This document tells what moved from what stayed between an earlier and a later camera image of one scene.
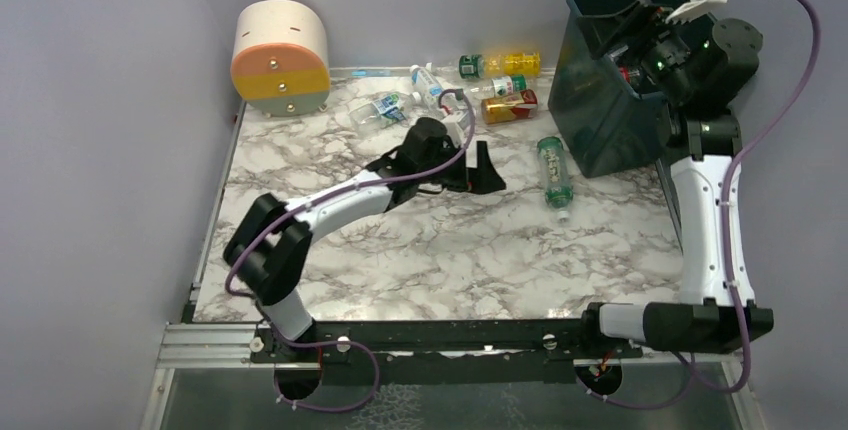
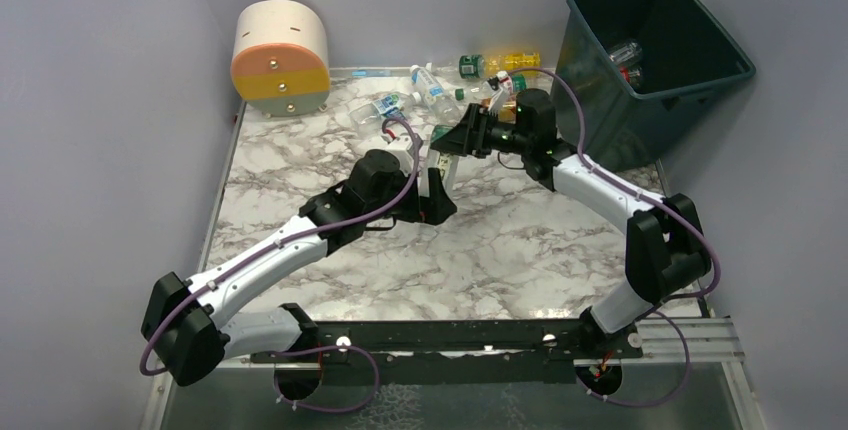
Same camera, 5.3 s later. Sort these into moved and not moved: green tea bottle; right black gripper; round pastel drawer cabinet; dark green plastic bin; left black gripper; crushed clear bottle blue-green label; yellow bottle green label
Moved: left black gripper; green tea bottle; right black gripper
Not moved: crushed clear bottle blue-green label; yellow bottle green label; dark green plastic bin; round pastel drawer cabinet
